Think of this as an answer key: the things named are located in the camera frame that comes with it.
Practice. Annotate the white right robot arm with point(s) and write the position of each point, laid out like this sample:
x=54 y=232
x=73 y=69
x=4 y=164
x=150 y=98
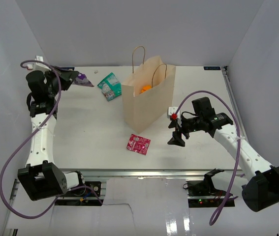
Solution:
x=259 y=188

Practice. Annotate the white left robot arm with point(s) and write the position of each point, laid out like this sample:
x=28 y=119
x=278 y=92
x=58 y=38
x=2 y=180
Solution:
x=40 y=177

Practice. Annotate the aluminium front frame rail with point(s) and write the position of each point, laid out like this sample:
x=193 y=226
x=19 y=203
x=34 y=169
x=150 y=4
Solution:
x=142 y=173

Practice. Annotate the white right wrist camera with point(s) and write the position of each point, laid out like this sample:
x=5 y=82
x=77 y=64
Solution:
x=173 y=113

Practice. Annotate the right XDOF label sticker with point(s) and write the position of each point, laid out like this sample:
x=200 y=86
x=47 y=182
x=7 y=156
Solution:
x=212 y=68

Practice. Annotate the beige paper bag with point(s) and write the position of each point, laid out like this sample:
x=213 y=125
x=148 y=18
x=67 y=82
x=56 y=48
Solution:
x=142 y=109

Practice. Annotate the red snack packet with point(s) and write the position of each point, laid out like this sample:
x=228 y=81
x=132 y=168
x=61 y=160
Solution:
x=138 y=144

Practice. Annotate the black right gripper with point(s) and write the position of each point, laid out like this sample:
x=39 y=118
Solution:
x=177 y=139

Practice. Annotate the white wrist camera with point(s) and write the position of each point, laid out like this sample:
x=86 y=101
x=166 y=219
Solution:
x=173 y=113
x=37 y=66

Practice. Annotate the left XDOF label sticker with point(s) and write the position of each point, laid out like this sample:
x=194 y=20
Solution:
x=67 y=68

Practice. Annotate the xdof label sticker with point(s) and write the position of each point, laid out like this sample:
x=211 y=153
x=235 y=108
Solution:
x=67 y=68
x=212 y=68

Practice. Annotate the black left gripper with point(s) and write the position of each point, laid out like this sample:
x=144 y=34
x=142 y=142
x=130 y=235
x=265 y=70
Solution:
x=69 y=75

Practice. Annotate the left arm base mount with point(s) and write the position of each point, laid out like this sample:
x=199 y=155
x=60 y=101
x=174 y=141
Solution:
x=85 y=194

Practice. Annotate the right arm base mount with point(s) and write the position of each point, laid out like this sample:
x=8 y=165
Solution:
x=200 y=197

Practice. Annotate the purple Fox's candy bag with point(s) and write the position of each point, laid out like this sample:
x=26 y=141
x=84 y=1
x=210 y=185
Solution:
x=82 y=80

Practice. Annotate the orange gummy snack bag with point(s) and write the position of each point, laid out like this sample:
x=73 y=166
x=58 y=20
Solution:
x=145 y=88

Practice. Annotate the teal snack packet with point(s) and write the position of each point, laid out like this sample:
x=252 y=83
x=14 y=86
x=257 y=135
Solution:
x=110 y=87

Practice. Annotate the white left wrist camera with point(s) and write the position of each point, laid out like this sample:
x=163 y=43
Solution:
x=37 y=66

